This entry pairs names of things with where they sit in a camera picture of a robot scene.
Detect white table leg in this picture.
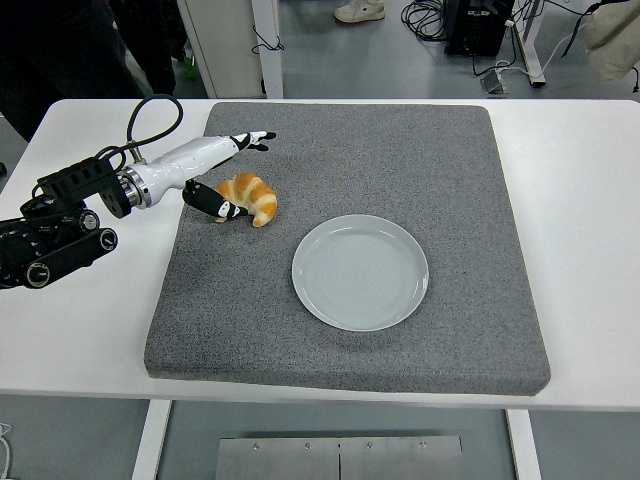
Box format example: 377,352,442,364
504,408,544,480
130,399,173,480

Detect thin black cable loop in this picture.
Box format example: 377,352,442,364
251,24,285,55

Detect beige cloth bag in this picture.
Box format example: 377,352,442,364
560,0,640,94

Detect pale grey round plate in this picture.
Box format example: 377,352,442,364
291,213,430,332

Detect black computer case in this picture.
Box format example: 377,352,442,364
444,0,516,57

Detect white desk leg with foot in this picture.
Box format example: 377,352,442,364
514,0,547,89

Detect thin white cable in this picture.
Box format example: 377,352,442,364
0,422,14,480

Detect person's legs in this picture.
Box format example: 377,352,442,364
0,0,191,144

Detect grey speckled foam mat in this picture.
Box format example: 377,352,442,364
143,101,552,399

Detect grey foot pedal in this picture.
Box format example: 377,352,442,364
479,71,510,95

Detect bundle of black cables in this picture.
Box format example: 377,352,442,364
403,0,449,44

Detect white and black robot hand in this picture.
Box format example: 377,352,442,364
133,130,277,221

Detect golden croissant bread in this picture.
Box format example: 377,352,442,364
214,171,278,229

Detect white cabinet panel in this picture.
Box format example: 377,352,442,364
175,0,265,99

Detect white upright post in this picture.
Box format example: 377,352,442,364
249,0,285,100

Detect person's white shoe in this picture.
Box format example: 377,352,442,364
333,0,387,24

